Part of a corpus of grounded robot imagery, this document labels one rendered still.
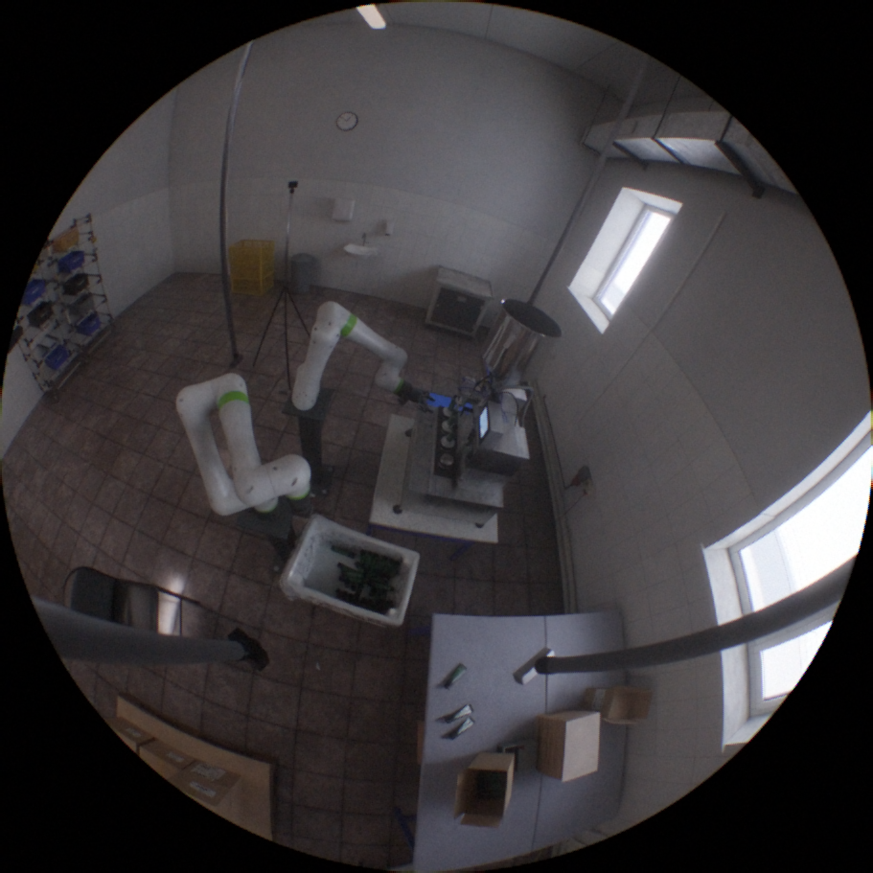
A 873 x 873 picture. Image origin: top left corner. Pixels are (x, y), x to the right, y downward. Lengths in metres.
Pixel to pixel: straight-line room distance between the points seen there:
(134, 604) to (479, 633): 1.87
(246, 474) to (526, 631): 1.49
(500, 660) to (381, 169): 5.17
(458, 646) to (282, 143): 5.81
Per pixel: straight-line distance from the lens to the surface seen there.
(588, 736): 1.76
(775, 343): 2.11
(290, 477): 0.87
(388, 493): 1.69
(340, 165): 4.89
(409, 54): 5.05
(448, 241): 4.71
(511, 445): 1.30
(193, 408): 1.17
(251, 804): 2.58
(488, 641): 1.64
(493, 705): 1.68
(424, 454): 1.53
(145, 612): 1.97
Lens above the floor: 2.23
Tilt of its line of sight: 48 degrees down
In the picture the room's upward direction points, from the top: 24 degrees clockwise
